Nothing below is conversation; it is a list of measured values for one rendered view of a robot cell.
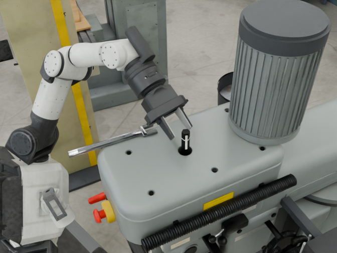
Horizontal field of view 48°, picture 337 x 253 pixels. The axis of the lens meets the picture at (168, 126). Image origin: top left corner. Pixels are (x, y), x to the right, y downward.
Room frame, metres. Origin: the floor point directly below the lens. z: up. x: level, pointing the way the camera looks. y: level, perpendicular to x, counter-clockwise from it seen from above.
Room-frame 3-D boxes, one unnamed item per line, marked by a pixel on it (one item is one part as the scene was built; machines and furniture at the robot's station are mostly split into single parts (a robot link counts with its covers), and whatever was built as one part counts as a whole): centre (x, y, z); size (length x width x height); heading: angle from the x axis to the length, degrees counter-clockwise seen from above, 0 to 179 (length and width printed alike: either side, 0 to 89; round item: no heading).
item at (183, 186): (0.68, -0.06, 1.81); 0.47 x 0.26 x 0.16; 115
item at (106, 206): (0.58, 0.17, 1.76); 0.06 x 0.02 x 0.06; 25
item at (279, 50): (0.78, -0.27, 2.05); 0.20 x 0.20 x 0.32
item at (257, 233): (0.75, -0.22, 1.47); 0.24 x 0.19 x 0.26; 25
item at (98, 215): (0.57, 0.19, 1.76); 0.04 x 0.03 x 0.04; 25
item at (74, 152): (0.71, 0.15, 1.89); 0.24 x 0.04 x 0.01; 112
